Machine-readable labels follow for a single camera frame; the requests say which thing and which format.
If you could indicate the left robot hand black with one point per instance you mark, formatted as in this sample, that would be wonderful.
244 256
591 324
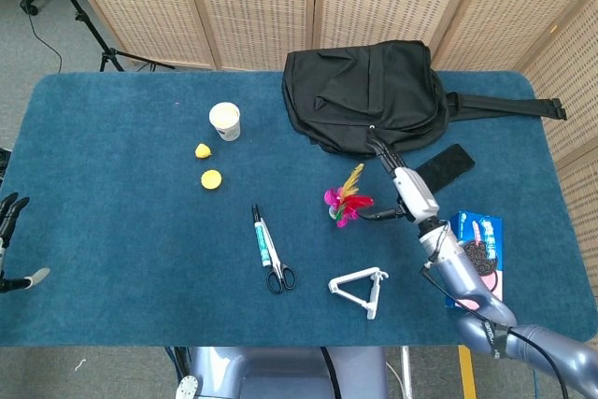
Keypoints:
9 231

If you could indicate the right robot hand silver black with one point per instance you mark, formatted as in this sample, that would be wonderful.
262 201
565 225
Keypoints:
413 191

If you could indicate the colourful feather shuttlecock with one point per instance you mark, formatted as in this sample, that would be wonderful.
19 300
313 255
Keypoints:
343 205

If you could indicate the white triangular plastic frame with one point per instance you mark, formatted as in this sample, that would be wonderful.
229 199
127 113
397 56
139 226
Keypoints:
369 294

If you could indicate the black tripod stand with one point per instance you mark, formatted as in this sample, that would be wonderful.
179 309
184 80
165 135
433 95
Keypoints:
89 20

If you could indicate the black smartphone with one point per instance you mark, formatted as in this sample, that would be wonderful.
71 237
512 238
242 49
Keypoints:
451 163

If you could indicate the blue Oreo cookie box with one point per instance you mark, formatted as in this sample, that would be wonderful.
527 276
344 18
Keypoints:
483 231

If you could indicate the black backpack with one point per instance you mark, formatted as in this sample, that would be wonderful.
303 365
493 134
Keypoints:
364 90

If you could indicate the blue table mat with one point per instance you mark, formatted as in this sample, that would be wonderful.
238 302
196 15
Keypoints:
140 231

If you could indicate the white marker pen black cap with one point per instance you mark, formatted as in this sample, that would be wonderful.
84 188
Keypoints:
261 237

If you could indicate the silver metal table leg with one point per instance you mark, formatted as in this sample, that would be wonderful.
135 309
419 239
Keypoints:
407 371

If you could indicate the white paper cup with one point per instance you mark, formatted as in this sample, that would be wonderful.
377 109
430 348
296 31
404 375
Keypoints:
225 121

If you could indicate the round yellow cap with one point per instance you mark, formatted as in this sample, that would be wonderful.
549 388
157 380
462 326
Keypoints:
211 180

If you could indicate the small yellow lump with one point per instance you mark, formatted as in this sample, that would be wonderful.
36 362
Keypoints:
203 151

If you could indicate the grey-blue robot torso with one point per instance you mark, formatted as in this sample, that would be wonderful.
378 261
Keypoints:
280 373

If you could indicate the wooden woven folding screen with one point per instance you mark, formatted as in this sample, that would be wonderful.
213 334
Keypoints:
261 6

